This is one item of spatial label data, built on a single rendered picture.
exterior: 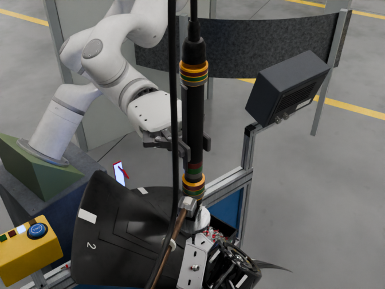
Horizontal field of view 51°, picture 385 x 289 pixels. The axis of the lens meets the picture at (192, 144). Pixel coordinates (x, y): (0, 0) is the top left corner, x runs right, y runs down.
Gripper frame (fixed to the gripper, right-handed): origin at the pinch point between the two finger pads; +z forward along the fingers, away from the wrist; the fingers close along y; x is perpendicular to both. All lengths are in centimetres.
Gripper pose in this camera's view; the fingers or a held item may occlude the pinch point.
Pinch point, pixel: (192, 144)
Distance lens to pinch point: 71.2
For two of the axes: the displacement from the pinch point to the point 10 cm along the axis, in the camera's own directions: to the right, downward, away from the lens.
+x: 0.0, -7.6, -6.5
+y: -8.0, 3.9, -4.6
